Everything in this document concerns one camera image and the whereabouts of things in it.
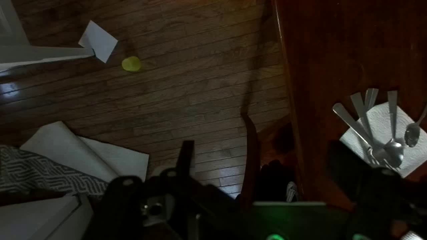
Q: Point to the white wooden frame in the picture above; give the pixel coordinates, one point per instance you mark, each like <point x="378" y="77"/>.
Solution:
<point x="41" y="53"/>

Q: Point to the dark wooden chair with jacket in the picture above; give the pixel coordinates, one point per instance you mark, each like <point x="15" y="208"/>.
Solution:
<point x="250" y="154"/>

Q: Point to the yellow-green ball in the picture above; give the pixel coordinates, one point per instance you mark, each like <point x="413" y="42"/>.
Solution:
<point x="133" y="64"/>

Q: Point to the white cloth towel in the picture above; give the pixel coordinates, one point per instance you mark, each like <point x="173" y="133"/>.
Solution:
<point x="62" y="146"/>

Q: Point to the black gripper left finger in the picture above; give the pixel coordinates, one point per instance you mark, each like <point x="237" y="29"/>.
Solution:
<point x="186" y="154"/>

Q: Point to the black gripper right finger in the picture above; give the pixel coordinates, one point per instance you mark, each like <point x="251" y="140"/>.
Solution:
<point x="342" y="160"/>

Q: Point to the white box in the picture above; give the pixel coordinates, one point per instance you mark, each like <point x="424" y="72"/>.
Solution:
<point x="35" y="217"/>

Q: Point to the grey patterned fabric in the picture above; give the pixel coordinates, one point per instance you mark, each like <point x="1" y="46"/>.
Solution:
<point x="35" y="170"/>

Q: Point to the white paper napkin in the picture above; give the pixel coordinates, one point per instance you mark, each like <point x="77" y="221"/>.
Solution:
<point x="416" y="161"/>

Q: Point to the small white paper sheet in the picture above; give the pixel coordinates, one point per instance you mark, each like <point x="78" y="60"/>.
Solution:
<point x="99" y="40"/>

